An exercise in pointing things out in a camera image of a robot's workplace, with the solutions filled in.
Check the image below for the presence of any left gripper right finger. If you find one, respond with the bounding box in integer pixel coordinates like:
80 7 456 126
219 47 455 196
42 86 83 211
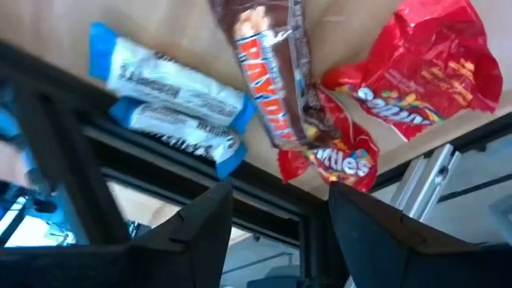
327 182 473 288

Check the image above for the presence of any white blue Hershey's bar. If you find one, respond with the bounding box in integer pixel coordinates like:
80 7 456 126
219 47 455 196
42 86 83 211
109 97 249 180
87 22 257 135

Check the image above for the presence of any brown PayDay candy bar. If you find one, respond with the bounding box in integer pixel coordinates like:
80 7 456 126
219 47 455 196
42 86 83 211
207 0 333 152

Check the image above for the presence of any red Skittles candy bag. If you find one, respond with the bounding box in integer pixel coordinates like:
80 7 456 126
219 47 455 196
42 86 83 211
277 86 381 194
321 0 504 142

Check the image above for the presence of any silver aluminium bracket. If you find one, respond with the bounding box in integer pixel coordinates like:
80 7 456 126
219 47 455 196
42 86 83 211
390 142 462 222

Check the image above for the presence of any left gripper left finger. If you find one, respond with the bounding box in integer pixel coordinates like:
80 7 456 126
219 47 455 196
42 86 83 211
131 182 236 288

